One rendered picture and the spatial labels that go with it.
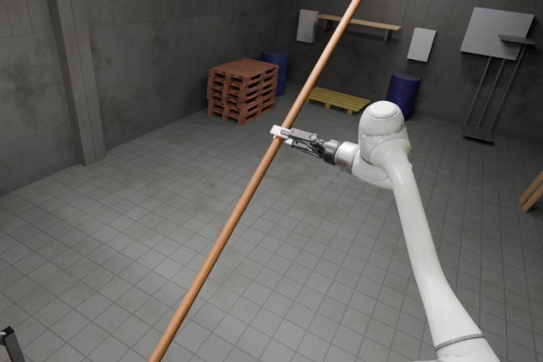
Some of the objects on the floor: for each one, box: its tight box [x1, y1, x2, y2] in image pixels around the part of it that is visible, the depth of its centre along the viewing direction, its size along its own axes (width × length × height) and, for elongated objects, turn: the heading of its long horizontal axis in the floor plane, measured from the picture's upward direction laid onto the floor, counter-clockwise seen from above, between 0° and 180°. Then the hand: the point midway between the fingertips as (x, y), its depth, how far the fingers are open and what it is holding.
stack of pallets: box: [207, 57, 279, 126], centre depth 649 cm, size 121×79×82 cm, turn 142°
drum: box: [385, 73, 421, 121], centre depth 701 cm, size 55×56×82 cm
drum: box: [261, 49, 288, 96], centre depth 759 cm, size 58×57×86 cm
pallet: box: [305, 86, 371, 115], centre depth 752 cm, size 128×88×12 cm
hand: (282, 135), depth 118 cm, fingers closed on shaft, 3 cm apart
